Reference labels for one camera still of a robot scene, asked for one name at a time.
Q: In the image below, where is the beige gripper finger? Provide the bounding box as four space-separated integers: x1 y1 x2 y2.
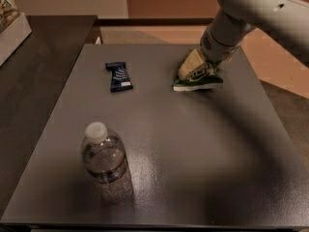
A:
178 62 205 80

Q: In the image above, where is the green jalapeno chip bag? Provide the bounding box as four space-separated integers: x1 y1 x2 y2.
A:
173 58 223 92

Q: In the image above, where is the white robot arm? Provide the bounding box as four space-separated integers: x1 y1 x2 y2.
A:
178 0 309 80

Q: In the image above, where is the clear plastic water bottle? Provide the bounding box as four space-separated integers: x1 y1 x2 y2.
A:
81 122 133 206

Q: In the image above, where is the dark blue snack bar wrapper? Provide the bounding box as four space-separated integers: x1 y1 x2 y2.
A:
105 62 133 92

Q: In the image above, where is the white box with snacks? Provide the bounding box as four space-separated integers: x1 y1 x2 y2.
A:
0 0 32 66

